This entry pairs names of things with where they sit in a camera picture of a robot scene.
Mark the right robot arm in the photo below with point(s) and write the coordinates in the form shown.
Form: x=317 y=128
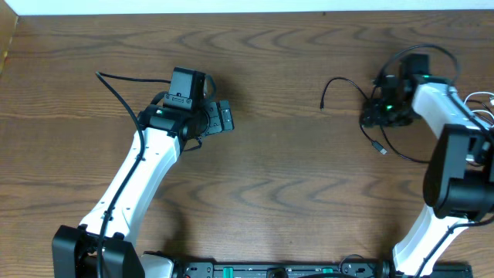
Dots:
x=458 y=183

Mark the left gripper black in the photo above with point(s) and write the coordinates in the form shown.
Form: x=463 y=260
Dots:
x=224 y=116

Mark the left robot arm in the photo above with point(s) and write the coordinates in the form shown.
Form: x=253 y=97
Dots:
x=103 y=244

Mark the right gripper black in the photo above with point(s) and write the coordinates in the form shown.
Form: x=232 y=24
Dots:
x=372 y=116

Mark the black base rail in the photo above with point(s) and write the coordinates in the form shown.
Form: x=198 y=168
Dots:
x=270 y=270

